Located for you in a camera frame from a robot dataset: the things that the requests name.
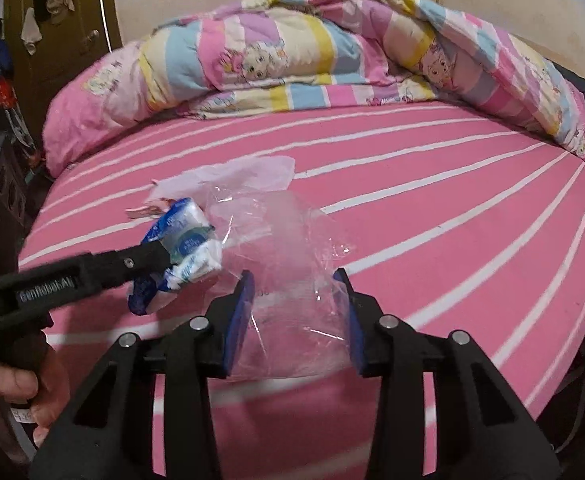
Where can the pink striped bed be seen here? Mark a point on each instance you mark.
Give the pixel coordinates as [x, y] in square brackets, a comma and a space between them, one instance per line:
[456, 221]

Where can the colourful striped cartoon duvet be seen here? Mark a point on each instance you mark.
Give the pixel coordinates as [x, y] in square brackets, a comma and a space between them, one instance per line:
[267, 56]

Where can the clothes hanging on door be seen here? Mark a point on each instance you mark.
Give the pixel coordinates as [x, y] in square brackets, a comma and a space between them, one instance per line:
[54, 11]

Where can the blue white tissue pack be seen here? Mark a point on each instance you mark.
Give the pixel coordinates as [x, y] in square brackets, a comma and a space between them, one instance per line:
[195, 254]

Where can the clear plastic bag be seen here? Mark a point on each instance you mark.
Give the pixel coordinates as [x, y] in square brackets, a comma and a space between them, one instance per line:
[297, 319]

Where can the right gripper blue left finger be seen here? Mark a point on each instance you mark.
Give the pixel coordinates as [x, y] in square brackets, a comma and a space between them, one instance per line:
[242, 301]

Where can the brown wooden door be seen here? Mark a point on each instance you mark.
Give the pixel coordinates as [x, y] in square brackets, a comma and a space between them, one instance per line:
[69, 44]

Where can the white plastic bag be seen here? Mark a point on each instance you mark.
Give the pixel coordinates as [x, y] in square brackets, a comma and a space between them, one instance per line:
[238, 176]

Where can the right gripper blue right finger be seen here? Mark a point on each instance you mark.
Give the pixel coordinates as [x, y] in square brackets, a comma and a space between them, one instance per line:
[356, 332]

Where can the person's left hand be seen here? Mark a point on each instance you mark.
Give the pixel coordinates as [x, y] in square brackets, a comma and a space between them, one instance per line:
[49, 392]

